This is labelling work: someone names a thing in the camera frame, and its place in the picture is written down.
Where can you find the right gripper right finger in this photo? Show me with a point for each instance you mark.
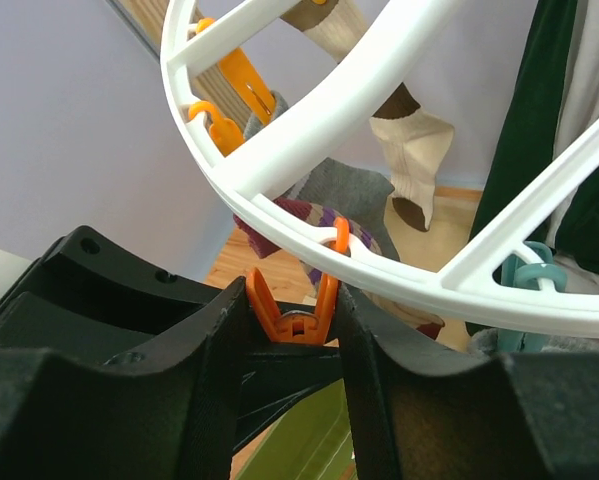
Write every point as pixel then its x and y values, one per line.
pixel 420 410

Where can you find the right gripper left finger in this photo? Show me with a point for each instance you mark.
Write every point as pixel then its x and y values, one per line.
pixel 163 409

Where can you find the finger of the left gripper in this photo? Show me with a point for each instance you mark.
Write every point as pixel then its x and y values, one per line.
pixel 87 296

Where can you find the orange clip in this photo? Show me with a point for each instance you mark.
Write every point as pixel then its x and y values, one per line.
pixel 304 325

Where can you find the yellow-orange clothes clip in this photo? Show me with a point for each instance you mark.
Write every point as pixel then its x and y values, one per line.
pixel 237 88

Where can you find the dark green sock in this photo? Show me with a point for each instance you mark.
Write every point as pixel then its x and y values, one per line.
pixel 526 142

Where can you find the grey striped sock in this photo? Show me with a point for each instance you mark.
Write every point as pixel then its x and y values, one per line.
pixel 334 189

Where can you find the yellow-orange clip right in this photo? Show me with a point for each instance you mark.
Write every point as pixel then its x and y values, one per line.
pixel 224 132

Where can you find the white sock on hanger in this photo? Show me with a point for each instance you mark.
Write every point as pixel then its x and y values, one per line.
pixel 574 225

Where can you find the green plastic basket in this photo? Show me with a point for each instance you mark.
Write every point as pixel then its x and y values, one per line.
pixel 311 441

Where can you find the wooden drying rack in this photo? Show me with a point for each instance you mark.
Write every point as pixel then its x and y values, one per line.
pixel 146 19

